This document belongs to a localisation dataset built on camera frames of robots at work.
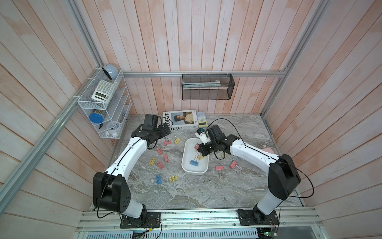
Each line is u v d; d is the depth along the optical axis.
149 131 0.63
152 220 0.74
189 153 0.98
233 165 0.92
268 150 0.98
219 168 0.92
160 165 0.92
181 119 1.14
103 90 0.77
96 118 0.76
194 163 0.93
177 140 1.04
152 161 0.93
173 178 0.85
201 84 0.88
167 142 1.04
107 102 0.73
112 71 0.82
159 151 0.98
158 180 0.86
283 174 0.45
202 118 1.18
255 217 0.65
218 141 0.67
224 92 1.04
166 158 0.95
